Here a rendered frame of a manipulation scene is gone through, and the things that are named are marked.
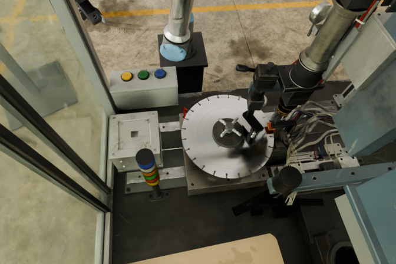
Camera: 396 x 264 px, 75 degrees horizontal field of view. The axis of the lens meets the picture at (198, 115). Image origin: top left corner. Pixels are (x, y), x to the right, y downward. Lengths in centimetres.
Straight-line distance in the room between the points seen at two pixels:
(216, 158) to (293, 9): 248
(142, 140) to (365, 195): 71
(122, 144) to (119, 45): 170
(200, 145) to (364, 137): 49
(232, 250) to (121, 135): 57
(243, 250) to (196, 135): 44
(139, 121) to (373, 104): 75
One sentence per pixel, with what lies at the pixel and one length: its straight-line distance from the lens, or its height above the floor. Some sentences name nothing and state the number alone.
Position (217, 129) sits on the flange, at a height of 96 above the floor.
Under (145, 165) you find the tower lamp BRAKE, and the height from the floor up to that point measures 116.
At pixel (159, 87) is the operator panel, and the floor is 90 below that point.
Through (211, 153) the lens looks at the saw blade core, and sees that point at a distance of 89.
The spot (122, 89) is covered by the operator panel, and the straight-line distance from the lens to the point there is 111.
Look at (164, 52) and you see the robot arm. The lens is 119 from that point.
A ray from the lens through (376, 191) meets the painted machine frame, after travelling 51.
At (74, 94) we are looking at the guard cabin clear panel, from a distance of 82.
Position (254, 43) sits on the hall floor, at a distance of 264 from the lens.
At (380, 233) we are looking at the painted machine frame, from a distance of 53.
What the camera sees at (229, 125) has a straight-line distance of 88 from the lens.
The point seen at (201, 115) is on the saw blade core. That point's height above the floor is 95.
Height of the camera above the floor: 177
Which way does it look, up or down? 60 degrees down
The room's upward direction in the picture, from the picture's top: 5 degrees clockwise
